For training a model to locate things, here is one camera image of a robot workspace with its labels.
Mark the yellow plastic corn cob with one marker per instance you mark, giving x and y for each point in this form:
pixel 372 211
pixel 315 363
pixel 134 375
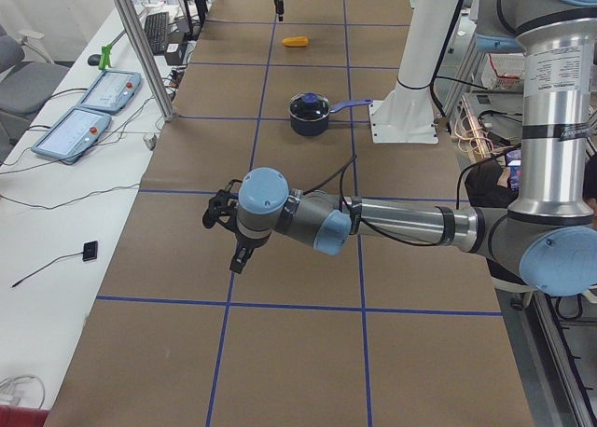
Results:
pixel 296 42

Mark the glass pot lid blue knob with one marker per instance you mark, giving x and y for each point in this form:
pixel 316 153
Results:
pixel 309 106

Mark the dark blue saucepan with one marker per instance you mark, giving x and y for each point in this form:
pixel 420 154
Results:
pixel 315 128

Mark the black keyboard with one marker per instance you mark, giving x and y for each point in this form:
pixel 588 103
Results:
pixel 156 28

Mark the small black square sensor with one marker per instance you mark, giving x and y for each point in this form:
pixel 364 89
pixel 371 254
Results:
pixel 90 251

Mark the green clamp tool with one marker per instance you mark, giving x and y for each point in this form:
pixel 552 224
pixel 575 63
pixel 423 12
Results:
pixel 101 60

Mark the far teach pendant tablet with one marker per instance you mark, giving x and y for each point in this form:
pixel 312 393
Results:
pixel 111 91

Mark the teach pendant tablet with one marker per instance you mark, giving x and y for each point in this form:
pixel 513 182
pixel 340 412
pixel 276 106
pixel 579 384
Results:
pixel 111 91
pixel 73 134

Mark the near teach pendant tablet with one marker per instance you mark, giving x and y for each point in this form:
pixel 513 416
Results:
pixel 73 134

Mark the seated person in black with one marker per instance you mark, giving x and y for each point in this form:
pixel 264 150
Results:
pixel 552 254

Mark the smartphone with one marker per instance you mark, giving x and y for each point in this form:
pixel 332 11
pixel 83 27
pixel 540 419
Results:
pixel 513 163

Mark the aluminium frame post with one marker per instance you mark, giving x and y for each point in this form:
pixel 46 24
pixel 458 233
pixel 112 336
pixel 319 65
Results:
pixel 137 37

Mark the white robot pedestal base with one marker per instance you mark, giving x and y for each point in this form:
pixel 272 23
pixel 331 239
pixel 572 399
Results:
pixel 406 115

